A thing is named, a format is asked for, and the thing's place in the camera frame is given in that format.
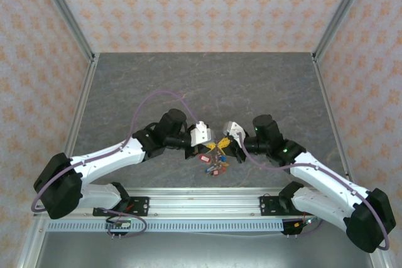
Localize small controller board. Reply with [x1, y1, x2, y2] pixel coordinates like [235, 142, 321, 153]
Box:
[106, 217, 132, 230]
[282, 216, 315, 236]

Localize grey metal sheet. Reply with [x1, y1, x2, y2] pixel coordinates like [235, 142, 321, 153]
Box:
[34, 232, 378, 268]

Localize aluminium frame post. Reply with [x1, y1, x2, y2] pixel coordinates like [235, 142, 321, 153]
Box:
[33, 0, 95, 62]
[313, 0, 376, 62]

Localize bunch of coloured key tags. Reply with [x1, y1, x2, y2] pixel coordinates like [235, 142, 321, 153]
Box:
[204, 151, 230, 178]

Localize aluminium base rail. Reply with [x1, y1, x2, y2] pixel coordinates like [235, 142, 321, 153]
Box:
[33, 187, 315, 219]

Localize aluminium table side rail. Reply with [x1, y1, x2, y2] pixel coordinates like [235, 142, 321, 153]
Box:
[312, 54, 390, 268]
[15, 54, 101, 268]

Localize grey slotted cable duct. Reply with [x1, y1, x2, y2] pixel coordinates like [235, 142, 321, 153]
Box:
[46, 219, 285, 233]

